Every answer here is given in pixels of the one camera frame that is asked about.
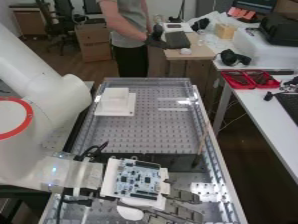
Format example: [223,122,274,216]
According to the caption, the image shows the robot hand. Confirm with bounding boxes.
[100,157,206,224]

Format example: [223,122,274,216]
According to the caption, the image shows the clear box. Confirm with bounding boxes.
[69,77,250,224]

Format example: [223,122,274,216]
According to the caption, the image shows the small white box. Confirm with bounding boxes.
[93,87,137,117]

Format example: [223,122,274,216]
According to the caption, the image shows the white desk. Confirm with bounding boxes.
[211,74,298,186]
[185,10,298,75]

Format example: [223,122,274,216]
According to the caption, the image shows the wooden desk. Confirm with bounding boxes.
[146,30,218,88]

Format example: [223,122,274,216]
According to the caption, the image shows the red tray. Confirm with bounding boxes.
[245,69,282,90]
[219,70,258,90]

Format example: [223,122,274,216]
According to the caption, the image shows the black keyboard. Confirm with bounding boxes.
[164,30,193,50]
[273,92,298,127]

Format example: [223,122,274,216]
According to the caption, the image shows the cardboard box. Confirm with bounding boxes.
[73,22,113,63]

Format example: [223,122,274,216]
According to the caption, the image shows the black headphones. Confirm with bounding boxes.
[219,48,253,67]

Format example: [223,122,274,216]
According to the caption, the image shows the person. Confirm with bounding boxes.
[97,0,170,79]

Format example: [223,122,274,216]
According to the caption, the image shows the small wooden box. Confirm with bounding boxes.
[214,23,237,41]

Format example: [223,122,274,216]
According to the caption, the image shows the black office chair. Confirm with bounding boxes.
[34,0,88,56]

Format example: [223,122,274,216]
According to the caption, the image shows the wooden cabinet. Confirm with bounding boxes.
[8,2,48,37]

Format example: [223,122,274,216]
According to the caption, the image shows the black bag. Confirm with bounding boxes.
[258,12,298,47]

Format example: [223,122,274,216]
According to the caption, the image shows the black cable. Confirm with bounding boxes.
[73,141,110,163]

